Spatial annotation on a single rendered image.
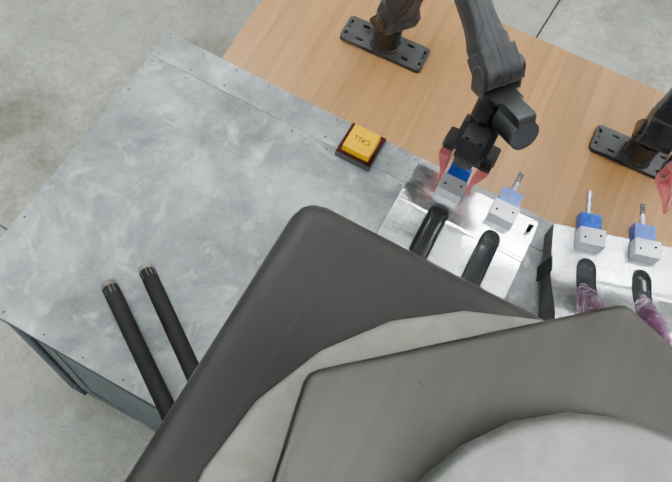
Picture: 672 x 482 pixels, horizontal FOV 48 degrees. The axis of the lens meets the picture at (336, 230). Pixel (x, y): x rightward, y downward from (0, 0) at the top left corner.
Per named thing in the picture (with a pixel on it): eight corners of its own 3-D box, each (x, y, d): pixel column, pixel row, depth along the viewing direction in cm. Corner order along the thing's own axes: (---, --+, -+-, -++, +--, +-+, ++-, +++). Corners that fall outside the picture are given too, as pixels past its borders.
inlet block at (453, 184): (457, 149, 152) (464, 134, 147) (480, 160, 151) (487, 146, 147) (431, 199, 147) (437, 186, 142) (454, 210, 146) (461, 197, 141)
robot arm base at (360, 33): (426, 52, 160) (438, 29, 163) (341, 14, 162) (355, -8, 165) (418, 74, 167) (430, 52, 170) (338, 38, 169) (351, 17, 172)
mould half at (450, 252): (409, 183, 155) (421, 149, 143) (524, 241, 152) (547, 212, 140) (290, 396, 134) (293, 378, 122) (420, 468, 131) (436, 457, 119)
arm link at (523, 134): (545, 140, 130) (556, 83, 122) (503, 156, 128) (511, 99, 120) (508, 104, 138) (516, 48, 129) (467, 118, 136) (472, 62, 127)
